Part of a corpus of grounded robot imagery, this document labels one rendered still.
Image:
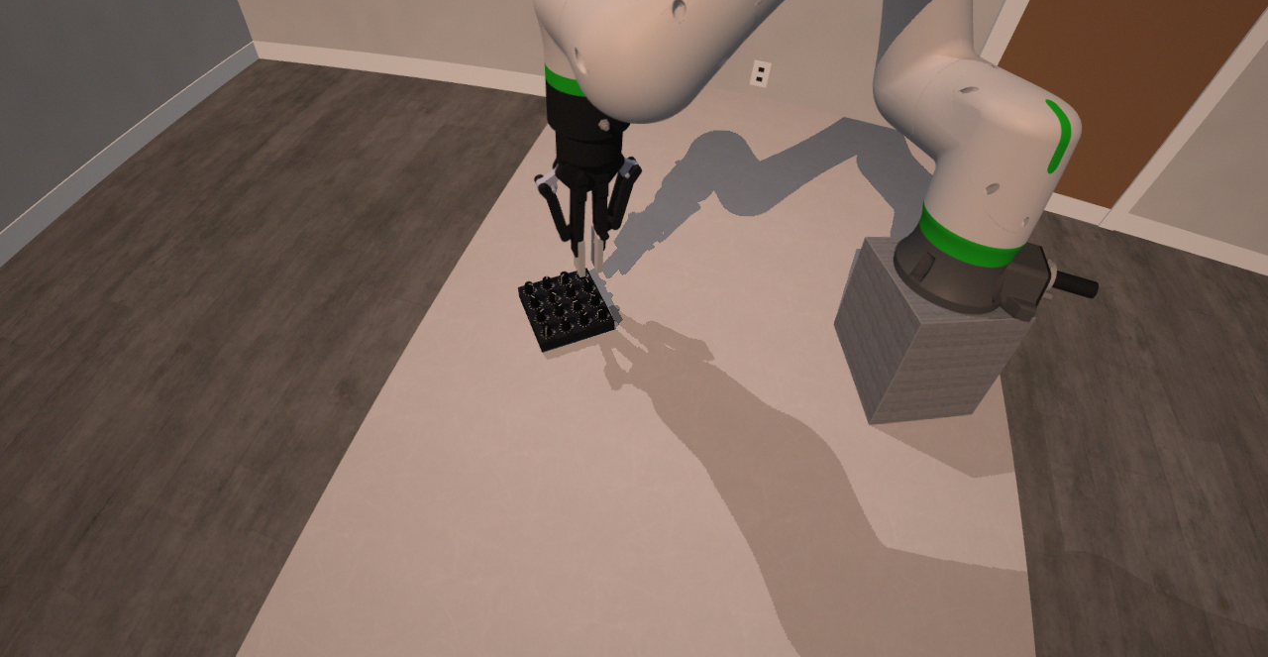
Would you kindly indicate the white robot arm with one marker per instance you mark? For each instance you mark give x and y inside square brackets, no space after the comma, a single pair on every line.
[1000,143]

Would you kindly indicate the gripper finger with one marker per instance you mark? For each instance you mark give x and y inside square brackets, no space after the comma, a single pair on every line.
[602,217]
[547,186]

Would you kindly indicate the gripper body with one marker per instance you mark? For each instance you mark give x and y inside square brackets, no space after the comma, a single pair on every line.
[570,154]

